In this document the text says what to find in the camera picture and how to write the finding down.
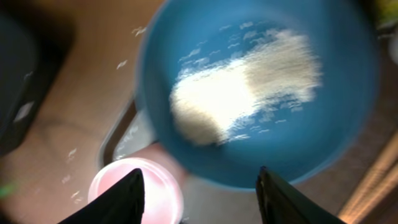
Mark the pile of white rice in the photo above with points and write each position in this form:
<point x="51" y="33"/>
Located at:
<point x="210" y="104"/>

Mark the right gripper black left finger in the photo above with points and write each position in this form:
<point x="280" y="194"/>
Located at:
<point x="123" y="203"/>

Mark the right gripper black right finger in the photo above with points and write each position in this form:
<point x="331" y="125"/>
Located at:
<point x="280" y="203"/>

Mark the dark blue plate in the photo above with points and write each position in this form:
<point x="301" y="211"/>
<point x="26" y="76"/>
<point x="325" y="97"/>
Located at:
<point x="296" y="144"/>

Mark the pink cup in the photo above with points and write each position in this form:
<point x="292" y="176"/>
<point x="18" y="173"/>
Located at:
<point x="163" y="197"/>

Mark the black flat bin tray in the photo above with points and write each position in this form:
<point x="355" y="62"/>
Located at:
<point x="30" y="61"/>

